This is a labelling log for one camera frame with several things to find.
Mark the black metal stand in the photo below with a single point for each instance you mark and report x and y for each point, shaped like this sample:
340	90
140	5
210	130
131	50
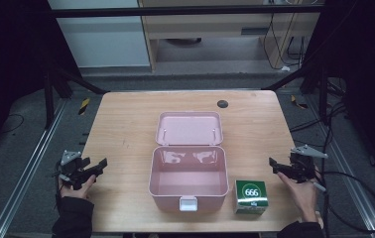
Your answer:
50	95
321	89

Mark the pink storage box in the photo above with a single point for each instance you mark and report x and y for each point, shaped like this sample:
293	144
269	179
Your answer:
188	172

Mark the white plug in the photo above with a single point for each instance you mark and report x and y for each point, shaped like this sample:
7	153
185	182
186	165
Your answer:
285	68

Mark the light wooden desk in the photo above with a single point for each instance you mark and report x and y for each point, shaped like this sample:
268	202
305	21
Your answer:
208	24

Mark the black horizontal frame bar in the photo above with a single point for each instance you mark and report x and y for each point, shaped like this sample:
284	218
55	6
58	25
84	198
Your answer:
182	12

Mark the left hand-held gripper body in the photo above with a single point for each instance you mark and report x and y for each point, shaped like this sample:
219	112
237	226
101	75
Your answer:
72	167

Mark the green and white carton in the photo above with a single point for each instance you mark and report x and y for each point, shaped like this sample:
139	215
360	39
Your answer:
251	196

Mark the black round table grommet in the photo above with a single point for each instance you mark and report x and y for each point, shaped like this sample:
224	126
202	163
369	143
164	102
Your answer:
222	104

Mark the white cabinet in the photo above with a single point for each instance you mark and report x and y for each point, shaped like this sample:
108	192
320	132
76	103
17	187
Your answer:
102	39

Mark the black curtain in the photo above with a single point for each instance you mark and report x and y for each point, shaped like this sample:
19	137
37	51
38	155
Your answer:
10	66
367	66

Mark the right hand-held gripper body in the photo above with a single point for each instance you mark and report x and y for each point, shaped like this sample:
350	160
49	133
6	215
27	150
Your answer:
303	165

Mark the person's left hand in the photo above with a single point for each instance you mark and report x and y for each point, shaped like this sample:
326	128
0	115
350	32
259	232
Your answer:
76	191

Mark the person's right hand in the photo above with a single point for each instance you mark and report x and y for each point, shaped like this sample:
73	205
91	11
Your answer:
303	196

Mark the yellow and black tape strip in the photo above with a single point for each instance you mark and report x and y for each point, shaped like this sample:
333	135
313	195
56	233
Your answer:
84	105
298	103

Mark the aluminium floor rail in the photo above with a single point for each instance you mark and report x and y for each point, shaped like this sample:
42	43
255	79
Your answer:
26	168
350	172

